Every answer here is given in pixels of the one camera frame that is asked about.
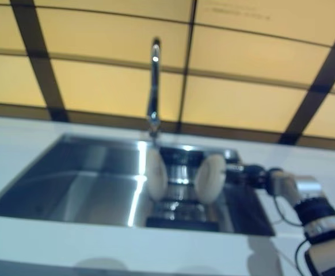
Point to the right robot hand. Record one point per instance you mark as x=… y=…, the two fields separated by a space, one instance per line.
x=256 y=175

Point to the cream ceramic plate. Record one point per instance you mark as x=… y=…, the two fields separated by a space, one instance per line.
x=156 y=175
x=210 y=179

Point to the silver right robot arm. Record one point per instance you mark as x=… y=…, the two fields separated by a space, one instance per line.
x=325 y=224

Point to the black dish drying rack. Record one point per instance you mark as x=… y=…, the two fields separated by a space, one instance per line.
x=182 y=218

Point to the chrome kitchen faucet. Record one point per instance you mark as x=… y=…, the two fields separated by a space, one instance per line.
x=154 y=86

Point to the stainless steel sink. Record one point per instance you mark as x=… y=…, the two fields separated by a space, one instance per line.
x=69 y=184

